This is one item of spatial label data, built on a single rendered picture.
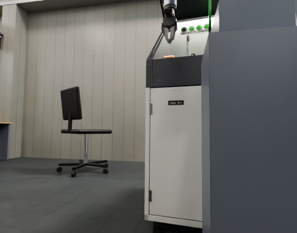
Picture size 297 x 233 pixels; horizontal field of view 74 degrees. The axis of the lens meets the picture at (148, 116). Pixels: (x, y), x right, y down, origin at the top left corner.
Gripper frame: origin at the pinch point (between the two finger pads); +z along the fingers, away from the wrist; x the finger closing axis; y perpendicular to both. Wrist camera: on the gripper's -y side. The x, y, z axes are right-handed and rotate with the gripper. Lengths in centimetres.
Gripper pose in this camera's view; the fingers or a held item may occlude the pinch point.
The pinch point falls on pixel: (169, 40)
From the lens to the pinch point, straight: 119.5
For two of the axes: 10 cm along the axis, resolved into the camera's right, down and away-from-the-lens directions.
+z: -0.1, 10.0, -0.6
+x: -9.6, 0.1, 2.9
